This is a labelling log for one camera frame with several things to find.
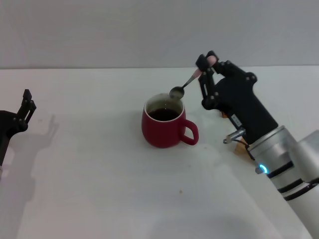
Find light wooden block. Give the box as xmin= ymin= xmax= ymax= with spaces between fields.
xmin=234 ymin=142 xmax=250 ymax=154

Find red ceramic coffee cup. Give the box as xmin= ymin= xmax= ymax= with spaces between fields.
xmin=141 ymin=93 xmax=199 ymax=149

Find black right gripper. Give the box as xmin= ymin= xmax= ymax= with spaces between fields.
xmin=195 ymin=51 xmax=279 ymax=145

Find thin right gripper cable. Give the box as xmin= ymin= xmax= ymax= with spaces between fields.
xmin=223 ymin=128 xmax=256 ymax=160

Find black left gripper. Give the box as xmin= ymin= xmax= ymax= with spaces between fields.
xmin=0 ymin=89 xmax=37 ymax=167

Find pink handled metal spoon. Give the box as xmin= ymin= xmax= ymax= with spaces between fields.
xmin=168 ymin=55 xmax=217 ymax=100

